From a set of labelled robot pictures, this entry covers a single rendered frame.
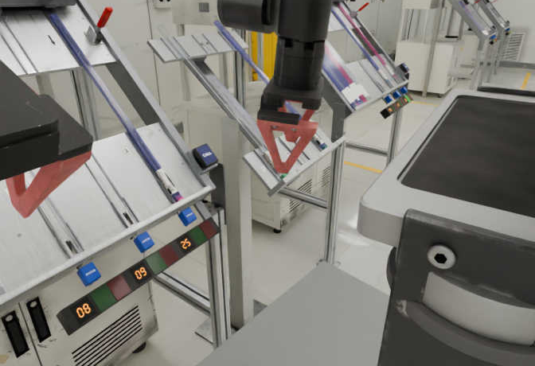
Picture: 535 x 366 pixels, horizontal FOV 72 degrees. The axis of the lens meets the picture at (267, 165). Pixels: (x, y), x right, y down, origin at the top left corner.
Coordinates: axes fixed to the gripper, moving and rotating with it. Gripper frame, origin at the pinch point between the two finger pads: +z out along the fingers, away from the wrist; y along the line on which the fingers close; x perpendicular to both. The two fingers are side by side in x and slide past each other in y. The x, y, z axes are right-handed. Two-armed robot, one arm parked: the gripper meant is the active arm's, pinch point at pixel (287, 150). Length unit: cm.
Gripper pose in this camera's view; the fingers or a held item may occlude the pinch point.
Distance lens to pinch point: 49.7
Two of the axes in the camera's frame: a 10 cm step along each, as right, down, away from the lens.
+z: -0.9, 8.8, 4.7
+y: -1.7, 4.5, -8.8
